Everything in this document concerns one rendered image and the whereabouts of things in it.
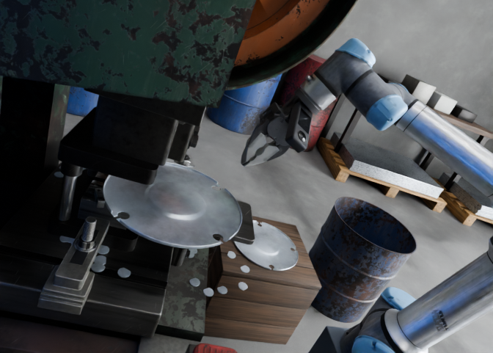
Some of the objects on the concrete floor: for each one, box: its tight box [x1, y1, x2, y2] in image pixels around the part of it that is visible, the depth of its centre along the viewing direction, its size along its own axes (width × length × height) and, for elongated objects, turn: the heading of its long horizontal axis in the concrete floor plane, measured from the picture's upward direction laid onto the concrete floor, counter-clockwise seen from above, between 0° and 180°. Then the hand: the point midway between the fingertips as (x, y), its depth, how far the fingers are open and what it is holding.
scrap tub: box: [309, 197, 417, 323], centre depth 181 cm, size 42×42×48 cm
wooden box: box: [203, 216, 322, 344], centre depth 154 cm, size 40×38×35 cm
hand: (246, 162), depth 83 cm, fingers closed
